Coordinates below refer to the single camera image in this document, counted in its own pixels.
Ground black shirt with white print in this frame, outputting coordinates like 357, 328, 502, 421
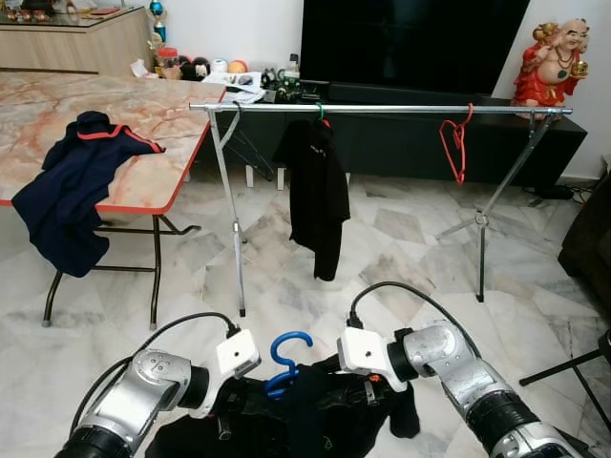
274, 116, 351, 282

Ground black flat television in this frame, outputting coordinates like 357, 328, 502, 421
300, 0, 532, 94

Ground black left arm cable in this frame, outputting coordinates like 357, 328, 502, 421
69, 311, 240, 440

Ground black electronic devices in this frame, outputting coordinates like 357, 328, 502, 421
260, 69, 326, 104

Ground jar with red lid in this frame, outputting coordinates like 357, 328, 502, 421
156, 46, 180, 80

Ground red gold laughing Buddha statue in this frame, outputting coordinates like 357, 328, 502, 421
514, 17, 593, 108

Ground marble pattern folding table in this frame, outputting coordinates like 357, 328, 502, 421
0, 72, 228, 330

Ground black television console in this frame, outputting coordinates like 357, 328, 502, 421
196, 81, 588, 190

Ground small decorative figurines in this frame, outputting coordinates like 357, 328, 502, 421
0, 0, 125, 25

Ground silver metal clothes rack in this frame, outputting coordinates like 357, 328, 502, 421
188, 102, 574, 318

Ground light wooden sideboard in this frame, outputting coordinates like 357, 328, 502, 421
0, 8, 152, 77

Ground blue hanging ornaments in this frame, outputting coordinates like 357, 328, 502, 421
148, 0, 166, 44

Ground white magazine stack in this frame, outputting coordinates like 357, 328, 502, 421
202, 72, 268, 104

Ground red clothes hanger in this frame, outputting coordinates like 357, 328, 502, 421
438, 103, 474, 185

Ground blue plastic clothes hanger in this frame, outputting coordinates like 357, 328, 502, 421
263, 330, 315, 400

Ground plain black garment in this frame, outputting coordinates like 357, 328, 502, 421
145, 355, 421, 458

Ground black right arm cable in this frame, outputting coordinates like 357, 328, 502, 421
346, 281, 483, 359

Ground black round figurines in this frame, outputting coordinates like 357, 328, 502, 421
179, 55, 211, 80

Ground black floor cables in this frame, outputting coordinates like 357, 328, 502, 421
535, 181, 598, 203

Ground navy garment with red trim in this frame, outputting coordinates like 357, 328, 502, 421
11, 110, 166, 279

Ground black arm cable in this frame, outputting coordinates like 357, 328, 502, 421
69, 311, 240, 440
346, 281, 483, 359

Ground black wire hanger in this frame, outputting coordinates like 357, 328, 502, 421
221, 110, 276, 182

